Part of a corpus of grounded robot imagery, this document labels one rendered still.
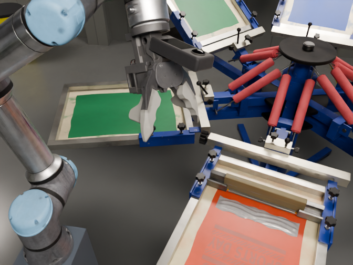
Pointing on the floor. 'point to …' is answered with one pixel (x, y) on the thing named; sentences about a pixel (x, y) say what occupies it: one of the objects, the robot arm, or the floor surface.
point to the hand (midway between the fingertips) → (176, 132)
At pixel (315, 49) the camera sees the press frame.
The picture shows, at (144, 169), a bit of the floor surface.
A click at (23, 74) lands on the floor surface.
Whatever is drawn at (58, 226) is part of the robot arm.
